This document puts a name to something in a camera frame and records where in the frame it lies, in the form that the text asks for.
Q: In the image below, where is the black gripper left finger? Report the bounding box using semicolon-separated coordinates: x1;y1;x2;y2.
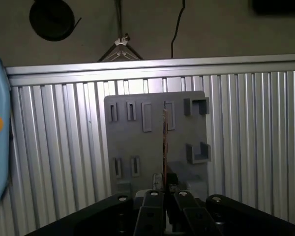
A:
22;173;167;236

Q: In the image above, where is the wire frame stand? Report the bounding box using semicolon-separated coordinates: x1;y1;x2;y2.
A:
97;0;144;62

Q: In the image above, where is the RAM stick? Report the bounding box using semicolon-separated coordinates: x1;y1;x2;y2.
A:
161;108;169;185

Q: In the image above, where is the black hanging cable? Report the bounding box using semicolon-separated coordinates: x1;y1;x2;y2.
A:
171;0;186;59

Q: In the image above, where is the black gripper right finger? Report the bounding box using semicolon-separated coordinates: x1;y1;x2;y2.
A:
166;173;295;236

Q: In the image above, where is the round black object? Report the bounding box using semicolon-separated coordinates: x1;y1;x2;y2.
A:
29;0;82;42

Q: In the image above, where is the grey parts rack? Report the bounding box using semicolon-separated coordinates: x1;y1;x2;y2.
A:
103;90;212;197

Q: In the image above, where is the metal slat table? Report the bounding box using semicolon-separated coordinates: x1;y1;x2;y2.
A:
4;53;295;236

